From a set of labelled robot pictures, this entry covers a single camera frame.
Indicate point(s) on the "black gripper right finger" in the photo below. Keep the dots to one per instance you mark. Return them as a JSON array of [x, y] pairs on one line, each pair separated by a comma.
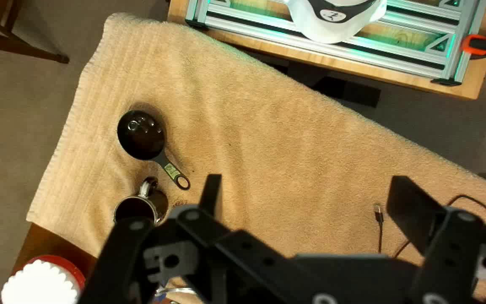
[[450, 248]]

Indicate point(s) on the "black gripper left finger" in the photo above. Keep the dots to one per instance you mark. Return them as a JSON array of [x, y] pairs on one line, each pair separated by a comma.
[[141, 254]]

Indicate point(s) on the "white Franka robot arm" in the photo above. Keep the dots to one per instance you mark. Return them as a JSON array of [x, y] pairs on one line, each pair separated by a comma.
[[332, 23]]

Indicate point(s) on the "black measuring cup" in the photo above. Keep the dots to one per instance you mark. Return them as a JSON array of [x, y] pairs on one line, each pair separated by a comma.
[[140, 136]]

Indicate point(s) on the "dark brown mug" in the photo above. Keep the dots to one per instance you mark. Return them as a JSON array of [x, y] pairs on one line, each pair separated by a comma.
[[135, 211]]

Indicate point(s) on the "red bowl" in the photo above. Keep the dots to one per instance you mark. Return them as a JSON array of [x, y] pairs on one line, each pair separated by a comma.
[[70, 270]]

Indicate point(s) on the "brown wooden dining table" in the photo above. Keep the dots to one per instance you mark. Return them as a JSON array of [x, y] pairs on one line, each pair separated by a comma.
[[45, 243]]

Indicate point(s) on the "orange black clamp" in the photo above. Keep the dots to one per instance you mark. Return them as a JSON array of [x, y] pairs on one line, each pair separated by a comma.
[[480, 45]]

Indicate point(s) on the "wooden base platform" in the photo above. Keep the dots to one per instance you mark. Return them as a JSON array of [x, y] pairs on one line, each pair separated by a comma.
[[310, 55]]

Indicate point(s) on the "brown wooden chair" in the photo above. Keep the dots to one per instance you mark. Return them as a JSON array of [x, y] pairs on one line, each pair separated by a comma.
[[6, 28]]

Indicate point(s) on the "aluminium base frame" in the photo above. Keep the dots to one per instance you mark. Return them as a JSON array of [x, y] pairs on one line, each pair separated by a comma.
[[253, 30]]

